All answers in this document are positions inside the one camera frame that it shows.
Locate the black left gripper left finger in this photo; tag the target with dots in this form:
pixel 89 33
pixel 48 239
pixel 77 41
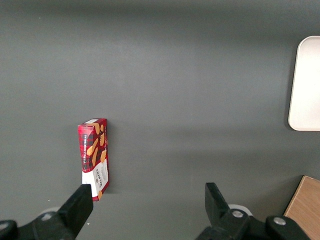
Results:
pixel 72 215

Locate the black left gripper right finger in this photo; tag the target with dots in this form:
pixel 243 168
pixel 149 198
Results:
pixel 225 220

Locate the beige plastic tray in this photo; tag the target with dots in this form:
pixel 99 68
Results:
pixel 307 87

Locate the red shortbread biscuit box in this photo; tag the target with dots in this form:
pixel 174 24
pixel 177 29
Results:
pixel 95 155

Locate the wooden drawer cabinet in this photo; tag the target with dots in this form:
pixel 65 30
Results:
pixel 305 210

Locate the grey felt table mat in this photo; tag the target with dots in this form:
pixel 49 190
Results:
pixel 175 100

